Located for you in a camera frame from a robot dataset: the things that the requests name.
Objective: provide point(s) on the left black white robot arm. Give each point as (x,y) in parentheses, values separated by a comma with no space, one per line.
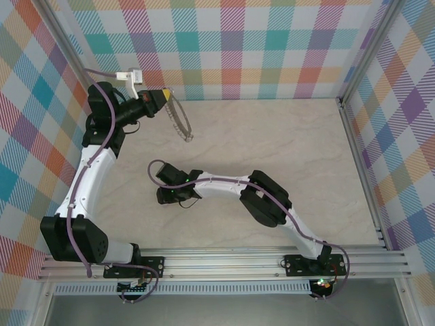
(91,180)

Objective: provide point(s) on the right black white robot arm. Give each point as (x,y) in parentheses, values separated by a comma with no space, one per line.
(265,200)

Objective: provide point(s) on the small circuit board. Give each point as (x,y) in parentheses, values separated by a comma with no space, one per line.
(321,283)
(134,288)

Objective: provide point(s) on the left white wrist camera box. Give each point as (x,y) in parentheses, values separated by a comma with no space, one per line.
(136,75)

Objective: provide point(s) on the aluminium frame post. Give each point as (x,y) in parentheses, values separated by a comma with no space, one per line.
(367,51)
(77,51)

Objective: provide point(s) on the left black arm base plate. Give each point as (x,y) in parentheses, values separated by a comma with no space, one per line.
(154,263)

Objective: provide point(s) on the aluminium mounting rail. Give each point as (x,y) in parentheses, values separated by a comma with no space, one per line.
(221,261)

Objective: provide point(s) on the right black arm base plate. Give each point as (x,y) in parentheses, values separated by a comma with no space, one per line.
(295,265)

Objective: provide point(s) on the aluminium side rail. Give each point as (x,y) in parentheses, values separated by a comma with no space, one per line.
(355,149)

